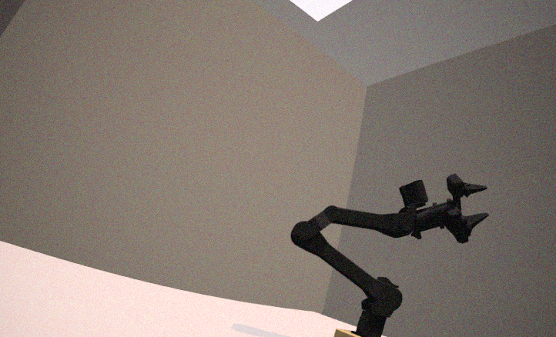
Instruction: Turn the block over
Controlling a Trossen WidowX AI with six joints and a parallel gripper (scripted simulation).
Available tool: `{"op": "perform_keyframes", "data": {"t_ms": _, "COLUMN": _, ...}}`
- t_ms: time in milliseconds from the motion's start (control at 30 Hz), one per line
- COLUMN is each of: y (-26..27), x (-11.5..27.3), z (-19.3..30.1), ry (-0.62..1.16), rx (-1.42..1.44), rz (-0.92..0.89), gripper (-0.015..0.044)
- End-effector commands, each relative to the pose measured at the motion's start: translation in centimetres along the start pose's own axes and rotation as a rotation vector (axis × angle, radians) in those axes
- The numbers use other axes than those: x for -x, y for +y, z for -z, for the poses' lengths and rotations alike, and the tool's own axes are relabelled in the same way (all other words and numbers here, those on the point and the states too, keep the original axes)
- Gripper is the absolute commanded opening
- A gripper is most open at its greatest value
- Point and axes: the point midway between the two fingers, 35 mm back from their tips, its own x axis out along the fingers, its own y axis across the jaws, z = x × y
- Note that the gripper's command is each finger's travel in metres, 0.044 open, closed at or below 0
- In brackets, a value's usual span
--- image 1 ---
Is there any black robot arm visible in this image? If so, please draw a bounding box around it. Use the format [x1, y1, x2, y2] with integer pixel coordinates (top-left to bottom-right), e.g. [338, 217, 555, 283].
[291, 180, 467, 337]

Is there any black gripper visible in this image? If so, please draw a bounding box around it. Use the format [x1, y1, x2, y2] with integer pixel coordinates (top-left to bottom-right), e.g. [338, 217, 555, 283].
[431, 173, 489, 243]

